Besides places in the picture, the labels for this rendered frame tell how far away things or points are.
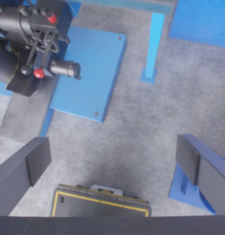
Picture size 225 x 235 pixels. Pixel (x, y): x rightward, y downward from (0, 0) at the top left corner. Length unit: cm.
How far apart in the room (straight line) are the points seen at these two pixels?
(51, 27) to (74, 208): 111
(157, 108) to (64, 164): 99
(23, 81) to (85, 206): 96
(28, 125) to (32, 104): 20
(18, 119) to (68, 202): 87
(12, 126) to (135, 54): 133
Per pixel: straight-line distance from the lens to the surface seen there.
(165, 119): 155
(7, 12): 88
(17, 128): 174
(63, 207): 138
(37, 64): 127
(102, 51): 166
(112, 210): 129
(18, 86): 133
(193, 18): 163
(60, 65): 121
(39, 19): 76
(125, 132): 152
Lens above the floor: 152
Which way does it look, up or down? 78 degrees down
